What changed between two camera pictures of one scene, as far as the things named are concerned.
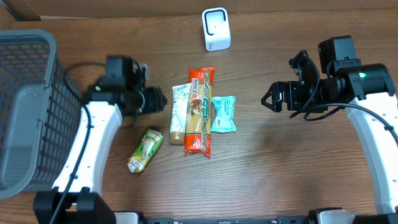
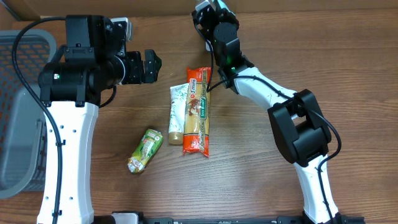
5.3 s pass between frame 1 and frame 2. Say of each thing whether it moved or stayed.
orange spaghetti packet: stayed
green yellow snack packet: stayed
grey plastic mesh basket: stayed
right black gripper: moved
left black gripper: moved
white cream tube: stayed
